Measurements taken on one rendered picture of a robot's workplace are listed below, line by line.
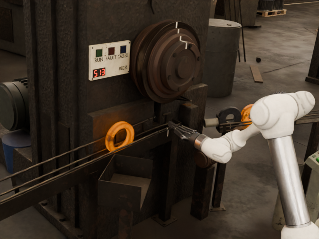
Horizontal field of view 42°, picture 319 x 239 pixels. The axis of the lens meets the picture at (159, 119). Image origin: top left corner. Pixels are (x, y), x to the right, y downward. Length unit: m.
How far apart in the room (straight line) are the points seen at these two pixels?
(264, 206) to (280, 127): 1.54
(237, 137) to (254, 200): 1.03
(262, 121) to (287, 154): 0.18
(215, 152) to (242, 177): 1.32
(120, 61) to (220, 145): 0.70
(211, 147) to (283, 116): 0.62
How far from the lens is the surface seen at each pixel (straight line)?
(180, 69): 2.27
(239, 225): 2.97
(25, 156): 3.16
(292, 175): 1.79
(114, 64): 2.23
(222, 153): 2.22
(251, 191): 3.36
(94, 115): 2.22
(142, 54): 2.21
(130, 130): 2.31
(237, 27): 5.15
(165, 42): 2.23
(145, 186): 2.11
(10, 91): 3.25
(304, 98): 1.87
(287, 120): 1.76
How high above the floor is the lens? 1.74
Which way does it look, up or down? 23 degrees down
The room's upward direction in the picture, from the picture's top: 4 degrees clockwise
